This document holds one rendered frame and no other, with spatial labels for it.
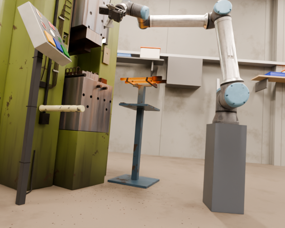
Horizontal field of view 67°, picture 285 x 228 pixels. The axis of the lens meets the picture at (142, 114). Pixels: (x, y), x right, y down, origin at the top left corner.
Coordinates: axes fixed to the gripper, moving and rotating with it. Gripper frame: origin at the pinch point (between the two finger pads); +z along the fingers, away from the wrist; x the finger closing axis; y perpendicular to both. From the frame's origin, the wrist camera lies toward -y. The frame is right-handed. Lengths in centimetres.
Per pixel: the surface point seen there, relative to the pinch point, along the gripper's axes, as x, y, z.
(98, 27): 32, -27, -54
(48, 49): 19.0, -20.3, 28.3
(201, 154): 316, 178, -242
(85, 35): 34, -30, -35
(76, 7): 20, -48, -49
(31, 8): 2.3, -36.0, 20.9
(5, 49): 59, -88, -6
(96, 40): 39, -24, -45
